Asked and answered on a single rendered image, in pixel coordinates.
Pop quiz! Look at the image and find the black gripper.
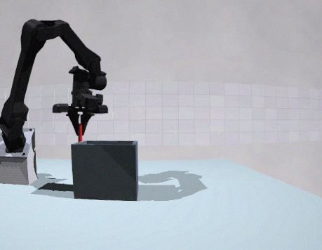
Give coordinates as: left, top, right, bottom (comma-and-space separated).
53, 87, 108, 136

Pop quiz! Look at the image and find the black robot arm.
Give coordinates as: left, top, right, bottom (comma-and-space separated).
0, 19, 107, 152

